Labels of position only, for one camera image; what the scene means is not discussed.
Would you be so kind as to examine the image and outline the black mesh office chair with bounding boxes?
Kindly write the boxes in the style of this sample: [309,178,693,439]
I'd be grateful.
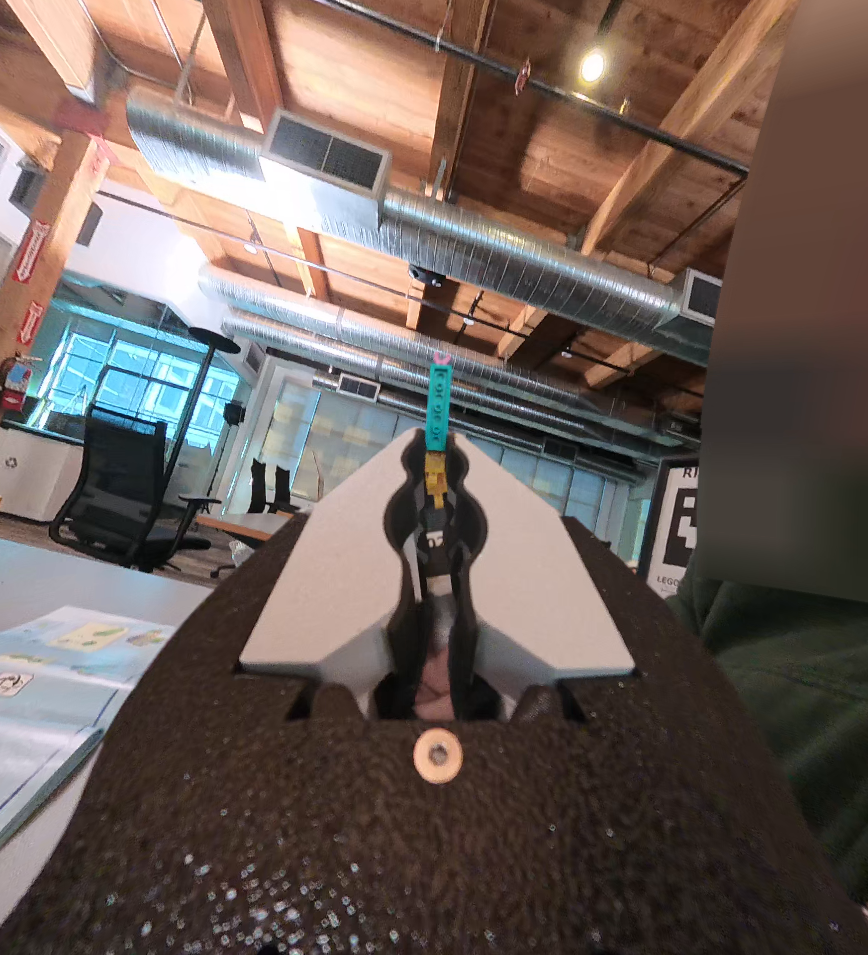
[49,403,222,574]

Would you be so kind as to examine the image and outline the narrow silver ventilation duct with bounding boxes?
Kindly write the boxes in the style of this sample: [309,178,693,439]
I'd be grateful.
[198,265,674,449]

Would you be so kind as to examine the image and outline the wooden office desk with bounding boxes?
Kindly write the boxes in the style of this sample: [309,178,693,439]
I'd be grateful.
[195,511,293,546]

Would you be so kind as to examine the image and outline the lego instruction booklet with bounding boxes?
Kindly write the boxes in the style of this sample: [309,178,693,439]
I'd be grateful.
[0,604,181,889]

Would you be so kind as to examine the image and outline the large silver ventilation duct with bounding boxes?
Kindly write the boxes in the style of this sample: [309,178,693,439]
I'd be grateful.
[126,86,722,367]

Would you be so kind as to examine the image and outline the black floor lamp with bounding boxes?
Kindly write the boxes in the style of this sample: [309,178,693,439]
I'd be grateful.
[165,324,242,493]

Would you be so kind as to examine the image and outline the red fire extinguisher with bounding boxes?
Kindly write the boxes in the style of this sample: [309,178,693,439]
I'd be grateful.
[0,354,35,410]

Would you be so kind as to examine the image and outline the green zip jacket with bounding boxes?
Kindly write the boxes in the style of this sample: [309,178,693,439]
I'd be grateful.
[665,574,868,926]

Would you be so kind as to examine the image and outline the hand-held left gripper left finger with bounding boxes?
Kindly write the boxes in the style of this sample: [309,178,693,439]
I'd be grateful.
[240,429,429,716]

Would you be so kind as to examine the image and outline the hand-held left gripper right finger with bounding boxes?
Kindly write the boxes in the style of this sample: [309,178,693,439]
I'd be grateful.
[445,431,636,719]

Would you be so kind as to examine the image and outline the teal pink yellow lego assembly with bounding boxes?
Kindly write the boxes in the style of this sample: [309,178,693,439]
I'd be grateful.
[422,351,456,512]

